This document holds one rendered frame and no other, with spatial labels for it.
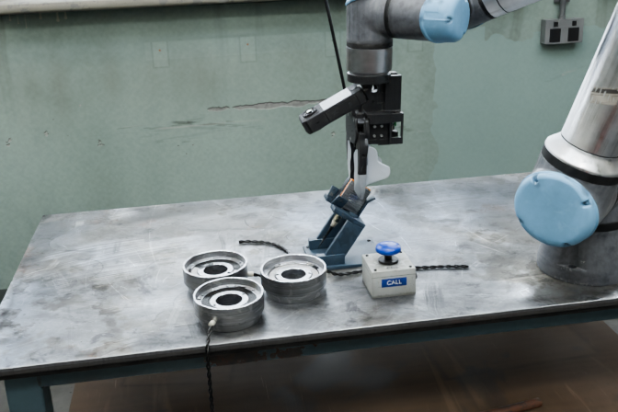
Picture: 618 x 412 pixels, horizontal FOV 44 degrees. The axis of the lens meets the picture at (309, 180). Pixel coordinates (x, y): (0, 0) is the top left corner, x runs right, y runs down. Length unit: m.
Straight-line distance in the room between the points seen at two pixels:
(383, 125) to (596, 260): 0.40
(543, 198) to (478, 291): 0.21
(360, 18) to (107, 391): 0.82
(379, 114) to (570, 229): 0.35
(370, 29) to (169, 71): 1.60
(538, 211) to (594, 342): 0.57
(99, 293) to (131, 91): 1.54
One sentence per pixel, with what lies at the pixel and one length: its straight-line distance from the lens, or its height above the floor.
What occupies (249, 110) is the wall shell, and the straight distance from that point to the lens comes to 2.78.
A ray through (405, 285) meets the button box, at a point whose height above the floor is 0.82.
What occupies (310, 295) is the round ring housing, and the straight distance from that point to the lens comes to 1.20.
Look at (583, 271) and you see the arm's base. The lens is 1.28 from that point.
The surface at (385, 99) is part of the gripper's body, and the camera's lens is 1.26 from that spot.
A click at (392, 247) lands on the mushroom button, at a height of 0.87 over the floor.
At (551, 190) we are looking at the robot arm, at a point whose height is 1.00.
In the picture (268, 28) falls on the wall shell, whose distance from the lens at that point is 2.73.
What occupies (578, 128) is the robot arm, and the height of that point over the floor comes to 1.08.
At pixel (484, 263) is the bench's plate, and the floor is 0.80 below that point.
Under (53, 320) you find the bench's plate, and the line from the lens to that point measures 1.24.
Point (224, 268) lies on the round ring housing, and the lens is 1.27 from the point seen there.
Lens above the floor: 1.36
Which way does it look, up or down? 19 degrees down
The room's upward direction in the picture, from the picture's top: 2 degrees counter-clockwise
